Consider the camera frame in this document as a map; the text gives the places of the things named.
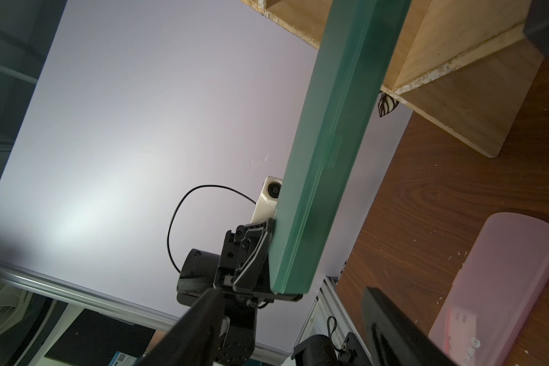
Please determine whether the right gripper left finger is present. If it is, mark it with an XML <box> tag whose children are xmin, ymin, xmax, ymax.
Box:
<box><xmin>137</xmin><ymin>288</ymin><xmax>224</xmax><ymax>366</ymax></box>

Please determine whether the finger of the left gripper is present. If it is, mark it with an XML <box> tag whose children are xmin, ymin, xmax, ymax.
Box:
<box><xmin>233</xmin><ymin>218</ymin><xmax>275</xmax><ymax>293</ymax></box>

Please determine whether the light pink pencil case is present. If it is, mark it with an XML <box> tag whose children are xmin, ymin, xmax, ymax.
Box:
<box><xmin>429</xmin><ymin>212</ymin><xmax>549</xmax><ymax>365</ymax></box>

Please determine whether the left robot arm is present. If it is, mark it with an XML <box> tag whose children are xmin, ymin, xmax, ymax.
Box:
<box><xmin>177</xmin><ymin>219</ymin><xmax>274</xmax><ymax>365</ymax></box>

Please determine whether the dark green pencil case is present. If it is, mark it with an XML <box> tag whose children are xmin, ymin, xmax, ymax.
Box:
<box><xmin>268</xmin><ymin>1</ymin><xmax>410</xmax><ymax>294</ymax></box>

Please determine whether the wooden two-tier shelf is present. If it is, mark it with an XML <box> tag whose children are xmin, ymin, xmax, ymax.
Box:
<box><xmin>239</xmin><ymin>0</ymin><xmax>545</xmax><ymax>159</ymax></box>

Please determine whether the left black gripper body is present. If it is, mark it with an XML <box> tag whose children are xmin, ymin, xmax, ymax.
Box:
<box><xmin>213</xmin><ymin>227</ymin><xmax>275</xmax><ymax>302</ymax></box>

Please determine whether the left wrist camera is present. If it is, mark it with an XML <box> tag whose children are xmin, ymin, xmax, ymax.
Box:
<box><xmin>250</xmin><ymin>176</ymin><xmax>283</xmax><ymax>224</ymax></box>

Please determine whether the aluminium rail frame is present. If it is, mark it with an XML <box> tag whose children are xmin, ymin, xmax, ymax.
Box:
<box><xmin>0</xmin><ymin>264</ymin><xmax>357</xmax><ymax>345</ymax></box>

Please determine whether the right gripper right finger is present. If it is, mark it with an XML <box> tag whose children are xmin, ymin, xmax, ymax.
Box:
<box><xmin>362</xmin><ymin>288</ymin><xmax>455</xmax><ymax>366</ymax></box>

